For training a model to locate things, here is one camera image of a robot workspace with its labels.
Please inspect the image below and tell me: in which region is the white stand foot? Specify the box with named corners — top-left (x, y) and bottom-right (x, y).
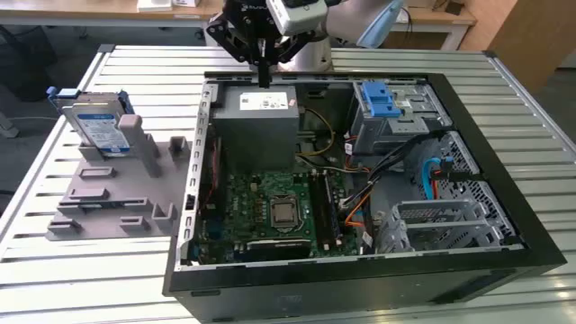
top-left (0, 109), bottom-right (21, 139)

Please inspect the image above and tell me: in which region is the large white box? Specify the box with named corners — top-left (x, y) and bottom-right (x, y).
top-left (137, 0), bottom-right (174, 13)

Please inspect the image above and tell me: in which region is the wooden desk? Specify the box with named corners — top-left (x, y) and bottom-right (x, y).
top-left (0, 0), bottom-right (477, 51)

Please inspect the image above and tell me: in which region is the hard disk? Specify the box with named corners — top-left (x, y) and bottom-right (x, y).
top-left (45, 86), bottom-right (134, 158)

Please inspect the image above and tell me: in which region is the metal optical drive cage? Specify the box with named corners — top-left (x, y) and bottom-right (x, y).
top-left (350, 80), bottom-right (453, 156)

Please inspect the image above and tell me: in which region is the black PC case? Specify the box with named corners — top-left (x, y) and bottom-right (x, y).
top-left (161, 70), bottom-right (567, 323)

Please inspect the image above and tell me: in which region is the black graphics card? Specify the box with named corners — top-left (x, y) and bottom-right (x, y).
top-left (245, 238), bottom-right (311, 261)

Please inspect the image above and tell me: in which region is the grey power supply unit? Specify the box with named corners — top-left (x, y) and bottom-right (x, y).
top-left (209, 84), bottom-right (299, 173)

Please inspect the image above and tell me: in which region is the RAM stick blue label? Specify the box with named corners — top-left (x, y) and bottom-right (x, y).
top-left (78, 201), bottom-right (125, 209)

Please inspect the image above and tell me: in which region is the blue plastic drive latch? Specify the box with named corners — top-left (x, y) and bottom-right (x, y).
top-left (361, 82), bottom-right (401, 119)

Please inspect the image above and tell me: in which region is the yellow wire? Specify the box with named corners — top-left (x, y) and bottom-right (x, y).
top-left (295, 107), bottom-right (335, 158)

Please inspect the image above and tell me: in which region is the grey parts rack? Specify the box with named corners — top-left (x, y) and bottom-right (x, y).
top-left (45, 114), bottom-right (194, 241)

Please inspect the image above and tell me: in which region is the black RAM stick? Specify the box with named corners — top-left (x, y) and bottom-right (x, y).
top-left (321, 173), bottom-right (342, 246)

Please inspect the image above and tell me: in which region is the black power wire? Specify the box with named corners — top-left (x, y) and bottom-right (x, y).
top-left (438, 157), bottom-right (482, 183)

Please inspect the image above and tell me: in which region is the wooden cabinet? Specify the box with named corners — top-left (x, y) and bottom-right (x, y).
top-left (458, 0), bottom-right (576, 94)

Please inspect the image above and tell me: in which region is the silver CPU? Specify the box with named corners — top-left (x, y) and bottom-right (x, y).
top-left (271, 202), bottom-right (298, 227)

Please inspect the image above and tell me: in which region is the metal disk bay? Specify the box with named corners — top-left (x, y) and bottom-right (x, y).
top-left (386, 198), bottom-right (513, 252)

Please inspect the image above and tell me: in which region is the black cable bundle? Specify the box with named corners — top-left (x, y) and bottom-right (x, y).
top-left (338, 131), bottom-right (446, 207)

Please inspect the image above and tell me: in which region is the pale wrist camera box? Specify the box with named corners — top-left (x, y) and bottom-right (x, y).
top-left (263, 0), bottom-right (327, 36)

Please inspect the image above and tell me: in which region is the orange wire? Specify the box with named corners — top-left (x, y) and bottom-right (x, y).
top-left (343, 194), bottom-right (374, 226)

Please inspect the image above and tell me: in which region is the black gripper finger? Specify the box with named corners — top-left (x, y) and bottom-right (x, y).
top-left (263, 30), bottom-right (317, 89)
top-left (205, 15), bottom-right (266, 89)

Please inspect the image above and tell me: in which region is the blue data wire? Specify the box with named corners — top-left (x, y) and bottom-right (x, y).
top-left (421, 157), bottom-right (450, 200)

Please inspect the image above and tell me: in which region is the green motherboard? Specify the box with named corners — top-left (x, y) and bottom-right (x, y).
top-left (197, 170), bottom-right (365, 263)

